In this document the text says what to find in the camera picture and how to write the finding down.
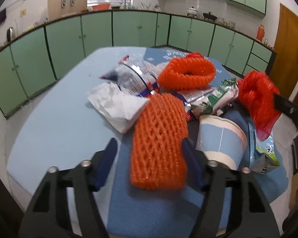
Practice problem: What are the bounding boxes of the red mesh net bag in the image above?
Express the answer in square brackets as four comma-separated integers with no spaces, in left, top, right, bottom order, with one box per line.
[238,70,281,141]

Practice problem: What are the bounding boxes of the blue milk carton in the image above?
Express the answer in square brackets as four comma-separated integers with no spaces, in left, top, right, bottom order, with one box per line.
[248,123,281,175]

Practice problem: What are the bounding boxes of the blue paper cup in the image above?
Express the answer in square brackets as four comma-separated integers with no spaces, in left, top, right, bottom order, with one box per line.
[196,115,248,170]

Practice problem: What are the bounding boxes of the green white snack bag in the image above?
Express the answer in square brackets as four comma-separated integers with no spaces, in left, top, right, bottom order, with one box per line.
[178,78,239,121]

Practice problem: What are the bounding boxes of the orange foam net sleeve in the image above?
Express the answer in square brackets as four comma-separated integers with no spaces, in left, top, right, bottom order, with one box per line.
[130,93,188,190]

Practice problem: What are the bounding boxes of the orange foam net ring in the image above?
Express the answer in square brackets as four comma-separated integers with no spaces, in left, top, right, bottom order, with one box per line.
[157,52,217,91]

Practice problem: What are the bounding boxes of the white tissue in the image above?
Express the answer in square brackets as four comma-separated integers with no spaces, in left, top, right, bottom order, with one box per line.
[88,82,150,133]

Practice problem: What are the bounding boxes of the silver blue snack wrapper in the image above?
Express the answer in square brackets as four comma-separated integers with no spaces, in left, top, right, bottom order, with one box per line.
[100,55,168,97]

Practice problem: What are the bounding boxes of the green lower kitchen cabinets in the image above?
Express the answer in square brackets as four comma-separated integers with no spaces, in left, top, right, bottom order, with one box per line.
[0,10,276,117]

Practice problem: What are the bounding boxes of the wooden door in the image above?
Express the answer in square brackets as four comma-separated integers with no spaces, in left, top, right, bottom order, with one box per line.
[269,4,298,98]

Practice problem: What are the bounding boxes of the orange thermos flask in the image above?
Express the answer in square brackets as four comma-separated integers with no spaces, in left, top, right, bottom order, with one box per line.
[256,25,265,42]

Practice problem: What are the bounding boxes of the black wok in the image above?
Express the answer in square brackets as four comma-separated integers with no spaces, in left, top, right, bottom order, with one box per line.
[203,12,217,22]

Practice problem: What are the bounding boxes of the white cooking pot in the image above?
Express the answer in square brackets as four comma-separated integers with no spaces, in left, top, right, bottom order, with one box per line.
[187,7,198,18]

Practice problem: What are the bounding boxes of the brown cardboard box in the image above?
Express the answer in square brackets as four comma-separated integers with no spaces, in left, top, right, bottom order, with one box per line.
[47,0,87,22]

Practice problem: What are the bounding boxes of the red plastic basin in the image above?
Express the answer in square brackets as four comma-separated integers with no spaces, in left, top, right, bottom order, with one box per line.
[92,3,111,11]

